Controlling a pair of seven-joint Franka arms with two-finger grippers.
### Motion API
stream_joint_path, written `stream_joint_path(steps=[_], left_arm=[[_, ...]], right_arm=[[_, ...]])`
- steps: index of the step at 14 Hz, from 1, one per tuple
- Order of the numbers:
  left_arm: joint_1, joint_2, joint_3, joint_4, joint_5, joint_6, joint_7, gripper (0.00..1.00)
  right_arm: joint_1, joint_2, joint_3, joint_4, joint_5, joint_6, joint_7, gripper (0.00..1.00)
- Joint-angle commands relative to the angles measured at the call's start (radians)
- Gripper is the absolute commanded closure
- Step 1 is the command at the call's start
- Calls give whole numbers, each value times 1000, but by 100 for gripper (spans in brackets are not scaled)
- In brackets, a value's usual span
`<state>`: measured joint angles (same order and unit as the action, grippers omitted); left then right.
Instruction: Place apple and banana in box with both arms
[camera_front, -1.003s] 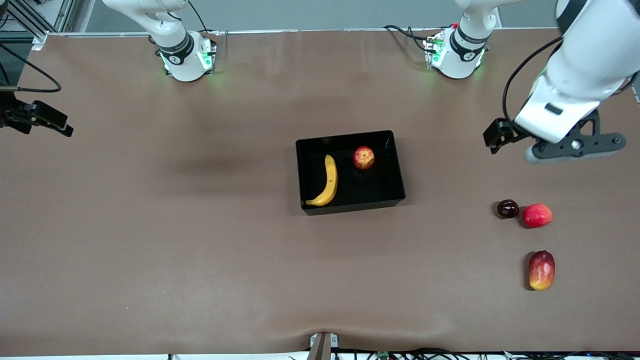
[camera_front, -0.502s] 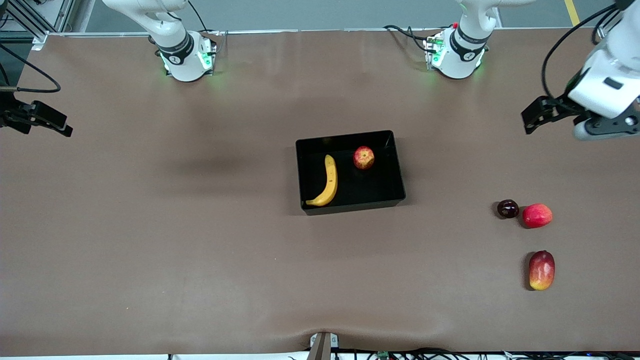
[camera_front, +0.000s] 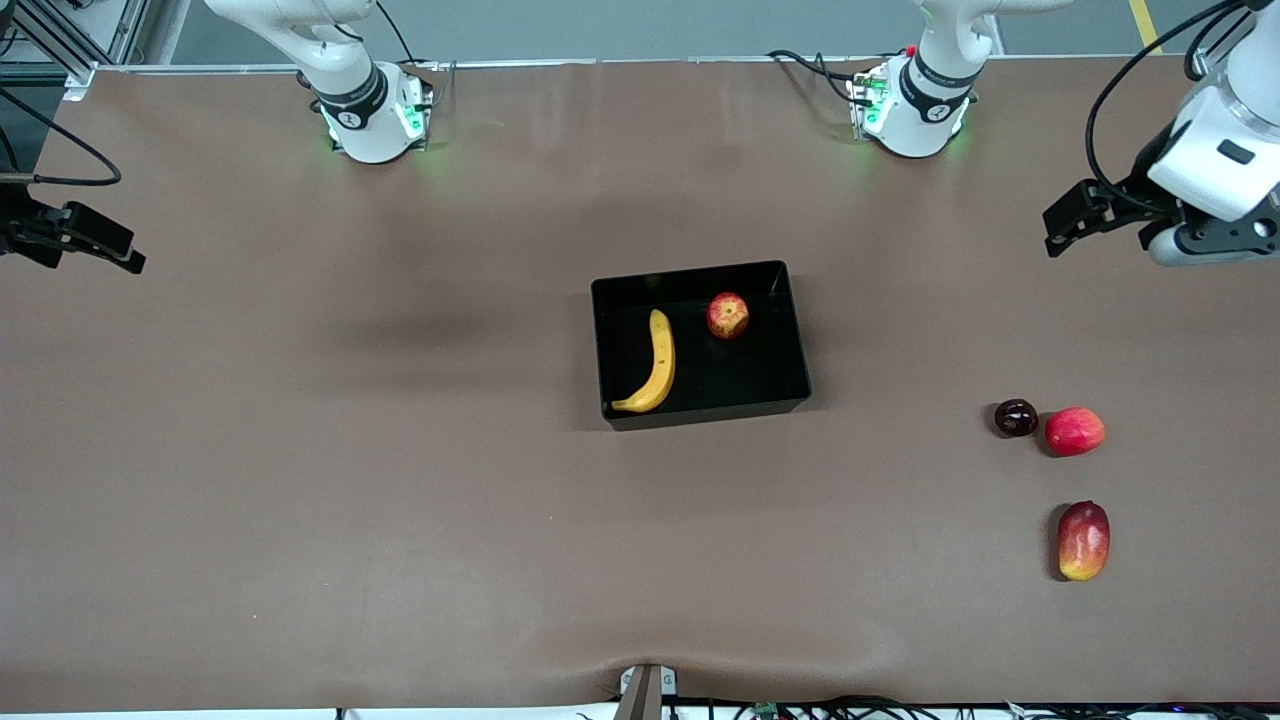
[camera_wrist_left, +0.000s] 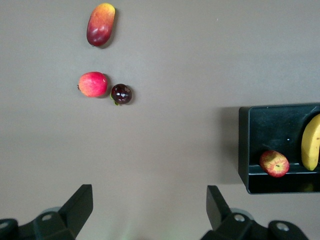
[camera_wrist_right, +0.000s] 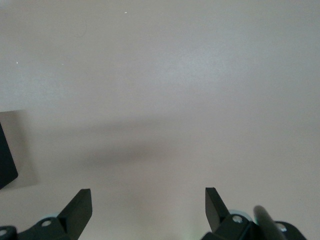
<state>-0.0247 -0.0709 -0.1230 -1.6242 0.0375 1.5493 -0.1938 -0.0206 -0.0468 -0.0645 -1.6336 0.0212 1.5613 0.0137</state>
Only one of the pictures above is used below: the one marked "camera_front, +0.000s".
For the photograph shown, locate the red yellow apple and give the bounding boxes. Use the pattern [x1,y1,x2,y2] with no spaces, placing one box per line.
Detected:
[706,292,751,341]

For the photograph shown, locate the black plastic box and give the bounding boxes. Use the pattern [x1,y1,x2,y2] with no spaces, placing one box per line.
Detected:
[591,260,812,432]

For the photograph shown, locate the yellow banana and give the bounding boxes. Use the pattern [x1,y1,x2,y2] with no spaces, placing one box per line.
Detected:
[610,308,677,414]

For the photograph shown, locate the red peach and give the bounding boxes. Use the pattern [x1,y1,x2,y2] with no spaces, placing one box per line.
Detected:
[1045,406,1107,458]

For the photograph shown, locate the red yellow mango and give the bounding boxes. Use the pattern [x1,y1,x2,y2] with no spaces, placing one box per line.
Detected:
[1058,500,1112,582]

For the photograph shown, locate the brown table cover mat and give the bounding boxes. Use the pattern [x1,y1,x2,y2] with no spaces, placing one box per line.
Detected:
[0,55,1280,713]

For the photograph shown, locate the silver table edge rail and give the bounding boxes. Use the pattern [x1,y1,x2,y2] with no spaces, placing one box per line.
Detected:
[62,52,1216,101]

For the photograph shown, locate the aluminium frame structure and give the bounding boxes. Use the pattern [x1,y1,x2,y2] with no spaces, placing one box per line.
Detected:
[0,0,151,96]

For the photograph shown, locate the black left base cable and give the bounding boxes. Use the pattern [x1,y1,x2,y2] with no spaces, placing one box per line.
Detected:
[766,48,881,106]

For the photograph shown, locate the black base cable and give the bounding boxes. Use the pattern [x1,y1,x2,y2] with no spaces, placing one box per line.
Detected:
[375,0,446,111]
[766,48,881,106]

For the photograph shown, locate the black right base cable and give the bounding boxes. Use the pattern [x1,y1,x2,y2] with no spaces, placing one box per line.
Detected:
[375,0,446,111]

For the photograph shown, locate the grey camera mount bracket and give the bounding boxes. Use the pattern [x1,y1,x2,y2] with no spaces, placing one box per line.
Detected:
[617,663,679,720]

